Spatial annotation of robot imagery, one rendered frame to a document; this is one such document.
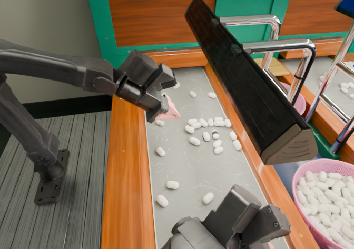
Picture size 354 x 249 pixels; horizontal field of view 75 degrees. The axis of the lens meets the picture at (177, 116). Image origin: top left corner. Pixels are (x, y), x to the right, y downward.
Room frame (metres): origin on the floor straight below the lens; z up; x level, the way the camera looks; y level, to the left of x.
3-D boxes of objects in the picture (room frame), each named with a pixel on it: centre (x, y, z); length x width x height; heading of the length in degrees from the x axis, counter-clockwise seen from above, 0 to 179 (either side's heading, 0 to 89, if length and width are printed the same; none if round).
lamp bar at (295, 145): (0.51, -0.11, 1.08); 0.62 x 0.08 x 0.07; 9
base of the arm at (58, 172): (0.43, 0.40, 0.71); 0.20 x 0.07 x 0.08; 11
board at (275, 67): (0.94, -0.33, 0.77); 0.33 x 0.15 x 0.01; 99
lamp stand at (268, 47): (0.52, -0.19, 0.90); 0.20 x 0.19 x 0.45; 9
